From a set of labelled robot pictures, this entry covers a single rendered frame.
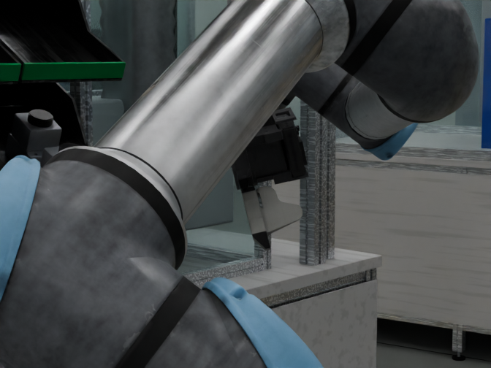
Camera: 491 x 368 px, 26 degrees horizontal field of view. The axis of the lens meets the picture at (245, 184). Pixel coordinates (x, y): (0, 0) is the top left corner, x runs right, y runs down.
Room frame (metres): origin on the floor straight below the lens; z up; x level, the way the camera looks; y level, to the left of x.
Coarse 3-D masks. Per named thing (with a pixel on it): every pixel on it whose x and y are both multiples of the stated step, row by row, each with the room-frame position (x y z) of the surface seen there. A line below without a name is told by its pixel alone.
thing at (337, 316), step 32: (288, 256) 2.65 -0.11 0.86; (352, 256) 2.65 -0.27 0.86; (256, 288) 2.30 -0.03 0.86; (288, 288) 2.39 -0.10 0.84; (320, 288) 2.50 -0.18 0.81; (352, 288) 2.58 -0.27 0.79; (288, 320) 2.39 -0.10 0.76; (320, 320) 2.48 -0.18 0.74; (352, 320) 2.58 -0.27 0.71; (320, 352) 2.48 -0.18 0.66; (352, 352) 2.58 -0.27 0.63
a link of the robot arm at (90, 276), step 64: (256, 0) 0.86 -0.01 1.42; (320, 0) 0.88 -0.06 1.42; (384, 0) 0.92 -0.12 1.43; (192, 64) 0.80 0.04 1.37; (256, 64) 0.81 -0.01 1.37; (320, 64) 0.92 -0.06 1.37; (128, 128) 0.74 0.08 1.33; (192, 128) 0.75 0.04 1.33; (256, 128) 0.81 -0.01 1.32; (0, 192) 0.64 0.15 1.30; (64, 192) 0.66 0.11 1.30; (128, 192) 0.67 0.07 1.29; (192, 192) 0.73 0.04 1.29; (0, 256) 0.62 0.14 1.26; (64, 256) 0.63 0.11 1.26; (128, 256) 0.65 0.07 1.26; (0, 320) 0.62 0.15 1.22; (64, 320) 0.61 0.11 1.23; (128, 320) 0.62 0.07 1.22
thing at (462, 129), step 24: (480, 0) 4.59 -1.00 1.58; (480, 24) 4.59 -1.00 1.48; (480, 48) 4.59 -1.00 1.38; (480, 72) 4.58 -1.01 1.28; (480, 96) 4.58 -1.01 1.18; (456, 120) 4.64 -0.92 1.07; (480, 120) 4.58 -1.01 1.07; (408, 144) 4.76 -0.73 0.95; (432, 144) 4.70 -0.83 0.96; (456, 144) 4.64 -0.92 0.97; (480, 144) 4.58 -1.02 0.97
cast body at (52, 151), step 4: (64, 144) 1.23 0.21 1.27; (68, 144) 1.23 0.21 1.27; (72, 144) 1.24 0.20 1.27; (44, 148) 1.23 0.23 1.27; (48, 148) 1.23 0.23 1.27; (52, 148) 1.23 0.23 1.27; (56, 148) 1.24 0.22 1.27; (60, 148) 1.22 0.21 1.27; (64, 148) 1.22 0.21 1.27; (44, 152) 1.23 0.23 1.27; (48, 152) 1.22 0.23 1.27; (52, 152) 1.23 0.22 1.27; (56, 152) 1.23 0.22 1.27; (44, 156) 1.23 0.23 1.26; (48, 156) 1.22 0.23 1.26; (52, 156) 1.22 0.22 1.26; (44, 160) 1.23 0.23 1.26; (48, 160) 1.22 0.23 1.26; (40, 164) 1.24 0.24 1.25; (44, 164) 1.23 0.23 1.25
